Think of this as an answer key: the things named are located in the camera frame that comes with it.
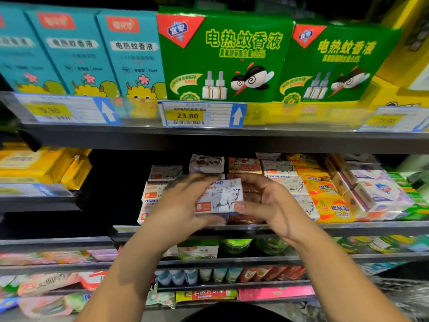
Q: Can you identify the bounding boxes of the large yellow box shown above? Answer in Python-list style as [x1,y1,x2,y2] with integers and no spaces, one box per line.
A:
[375,0,429,91]

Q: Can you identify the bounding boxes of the row of red tubes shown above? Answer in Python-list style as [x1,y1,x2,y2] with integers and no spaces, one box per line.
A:
[240,265,308,284]

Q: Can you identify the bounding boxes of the row of pink orange packets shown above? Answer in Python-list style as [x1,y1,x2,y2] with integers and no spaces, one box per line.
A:
[0,248,120,267]

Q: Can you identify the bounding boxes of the pile of colourful packets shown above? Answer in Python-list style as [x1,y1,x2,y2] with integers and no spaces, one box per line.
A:
[0,273,91,318]

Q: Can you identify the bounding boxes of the person's left forearm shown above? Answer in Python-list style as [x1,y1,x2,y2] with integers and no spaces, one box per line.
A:
[77,234,182,322]

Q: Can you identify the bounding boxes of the stack of white orange soap boxes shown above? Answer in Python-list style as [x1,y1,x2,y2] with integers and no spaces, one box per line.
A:
[255,153,321,222]

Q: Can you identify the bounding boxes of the stack of floral soap boxes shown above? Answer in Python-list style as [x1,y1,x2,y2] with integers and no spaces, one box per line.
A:
[188,154,226,177]

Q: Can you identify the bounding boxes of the stack of yellow soap cartons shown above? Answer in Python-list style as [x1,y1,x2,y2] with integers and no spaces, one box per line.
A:
[0,143,93,191]

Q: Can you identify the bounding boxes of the person's left hand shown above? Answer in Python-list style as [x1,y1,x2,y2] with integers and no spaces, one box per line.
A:
[139,173,219,252]

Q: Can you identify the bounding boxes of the stack of green soap boxes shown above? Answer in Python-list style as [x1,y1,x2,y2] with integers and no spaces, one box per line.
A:
[385,171,429,220]

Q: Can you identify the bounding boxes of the wire basket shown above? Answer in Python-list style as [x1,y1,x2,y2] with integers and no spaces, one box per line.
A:
[302,277,429,322]

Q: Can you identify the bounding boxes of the row of blue white tubes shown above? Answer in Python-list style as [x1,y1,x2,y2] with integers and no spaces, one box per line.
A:
[156,266,245,287]

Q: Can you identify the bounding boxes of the person's right hand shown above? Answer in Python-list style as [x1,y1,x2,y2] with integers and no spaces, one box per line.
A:
[233,172,316,246]

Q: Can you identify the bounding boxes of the white blue price strip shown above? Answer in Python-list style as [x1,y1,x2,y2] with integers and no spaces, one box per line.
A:
[0,183,73,199]

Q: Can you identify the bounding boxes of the white floral packet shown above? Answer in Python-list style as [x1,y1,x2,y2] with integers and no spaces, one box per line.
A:
[146,286,177,309]

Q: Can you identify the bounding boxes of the teal packets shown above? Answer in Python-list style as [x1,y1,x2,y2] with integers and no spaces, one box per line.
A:
[362,260,406,275]

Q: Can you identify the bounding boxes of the green box mosquito print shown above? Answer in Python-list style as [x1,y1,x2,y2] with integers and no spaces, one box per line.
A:
[156,11,296,125]
[278,22,403,123]

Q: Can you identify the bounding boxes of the flat yellow box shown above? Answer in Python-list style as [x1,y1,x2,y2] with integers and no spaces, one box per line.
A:
[358,77,429,131]

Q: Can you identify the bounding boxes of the red white packet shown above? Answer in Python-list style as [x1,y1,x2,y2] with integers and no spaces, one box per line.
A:
[79,269,108,291]

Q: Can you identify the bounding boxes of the stack of white purple soap boxes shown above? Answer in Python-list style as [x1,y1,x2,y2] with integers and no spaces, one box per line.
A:
[325,154,415,220]

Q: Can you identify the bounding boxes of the stack of pink soap boxes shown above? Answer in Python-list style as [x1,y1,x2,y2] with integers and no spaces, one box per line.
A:
[227,156,265,225]

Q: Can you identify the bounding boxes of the person's right forearm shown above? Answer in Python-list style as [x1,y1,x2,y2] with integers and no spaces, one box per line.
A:
[288,228,410,322]

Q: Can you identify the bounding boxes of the yellow red flat pack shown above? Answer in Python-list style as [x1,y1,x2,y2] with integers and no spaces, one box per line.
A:
[176,289,239,305]

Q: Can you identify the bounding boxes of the stack of yellow soap boxes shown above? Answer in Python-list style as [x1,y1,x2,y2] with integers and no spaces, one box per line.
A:
[287,154,356,224]

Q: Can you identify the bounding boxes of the pink flat pack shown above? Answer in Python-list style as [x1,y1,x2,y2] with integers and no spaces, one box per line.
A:
[238,285,316,302]

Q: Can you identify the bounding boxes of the white blue price tag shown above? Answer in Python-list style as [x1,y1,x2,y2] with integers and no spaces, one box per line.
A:
[358,106,429,133]
[15,92,122,126]
[160,100,249,129]

